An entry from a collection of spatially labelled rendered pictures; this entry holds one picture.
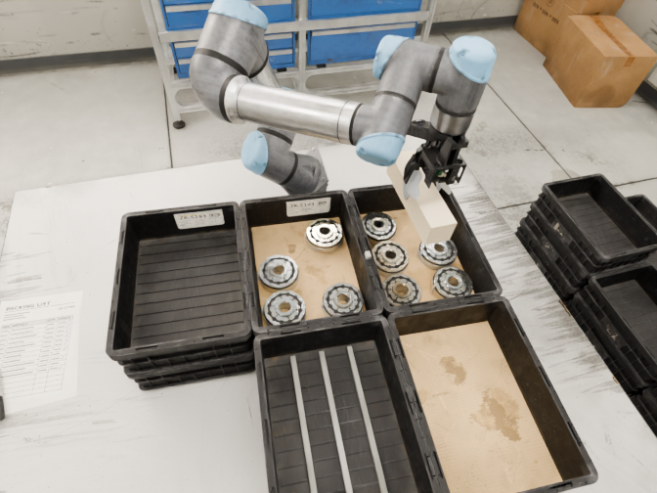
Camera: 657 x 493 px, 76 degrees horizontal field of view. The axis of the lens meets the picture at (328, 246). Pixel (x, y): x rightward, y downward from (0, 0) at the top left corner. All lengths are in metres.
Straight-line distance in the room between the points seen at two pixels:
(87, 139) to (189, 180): 1.59
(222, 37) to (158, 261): 0.59
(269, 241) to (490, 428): 0.72
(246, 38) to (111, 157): 2.05
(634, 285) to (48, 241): 2.16
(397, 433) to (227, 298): 0.51
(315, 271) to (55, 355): 0.71
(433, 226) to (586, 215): 1.26
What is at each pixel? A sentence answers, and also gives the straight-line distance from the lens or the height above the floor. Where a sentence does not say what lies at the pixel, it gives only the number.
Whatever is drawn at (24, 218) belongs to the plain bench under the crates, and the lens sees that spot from 1.67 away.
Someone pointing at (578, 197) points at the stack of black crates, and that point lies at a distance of 2.16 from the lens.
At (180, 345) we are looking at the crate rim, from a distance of 0.95.
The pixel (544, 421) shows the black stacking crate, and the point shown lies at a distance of 1.07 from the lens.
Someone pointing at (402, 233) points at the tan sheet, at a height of 0.83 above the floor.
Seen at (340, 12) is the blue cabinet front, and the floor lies 0.63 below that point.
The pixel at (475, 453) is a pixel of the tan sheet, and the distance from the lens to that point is 1.02.
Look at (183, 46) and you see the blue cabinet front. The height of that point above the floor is 0.52.
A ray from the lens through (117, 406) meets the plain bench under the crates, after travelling 1.20.
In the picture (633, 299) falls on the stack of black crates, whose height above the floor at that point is 0.38.
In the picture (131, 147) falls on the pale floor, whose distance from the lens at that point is 2.95.
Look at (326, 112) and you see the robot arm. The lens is 0.77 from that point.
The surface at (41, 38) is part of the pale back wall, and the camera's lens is 3.81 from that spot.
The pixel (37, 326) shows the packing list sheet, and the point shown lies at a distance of 1.39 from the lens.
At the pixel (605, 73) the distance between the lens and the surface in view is 3.70.
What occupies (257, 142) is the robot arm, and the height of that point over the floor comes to 0.97.
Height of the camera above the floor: 1.77
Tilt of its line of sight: 53 degrees down
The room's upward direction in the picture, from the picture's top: 5 degrees clockwise
